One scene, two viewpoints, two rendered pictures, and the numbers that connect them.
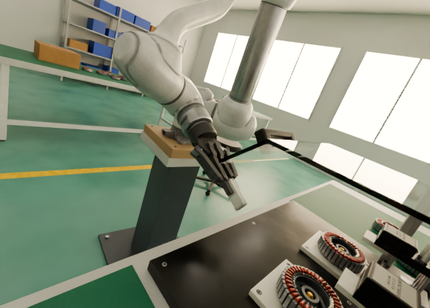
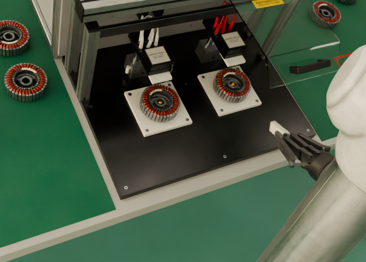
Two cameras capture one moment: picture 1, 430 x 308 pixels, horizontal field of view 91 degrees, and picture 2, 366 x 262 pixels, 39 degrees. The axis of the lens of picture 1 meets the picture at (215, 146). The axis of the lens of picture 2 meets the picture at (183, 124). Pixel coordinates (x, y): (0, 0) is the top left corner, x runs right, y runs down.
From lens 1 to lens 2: 1.64 m
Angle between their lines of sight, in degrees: 109
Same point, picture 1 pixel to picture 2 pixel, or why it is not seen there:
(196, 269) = (289, 123)
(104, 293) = (331, 128)
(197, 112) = not seen: hidden behind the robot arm
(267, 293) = (251, 98)
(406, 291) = (230, 36)
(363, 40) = not seen: outside the picture
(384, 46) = not seen: outside the picture
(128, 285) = (321, 130)
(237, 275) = (263, 116)
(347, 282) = (238, 59)
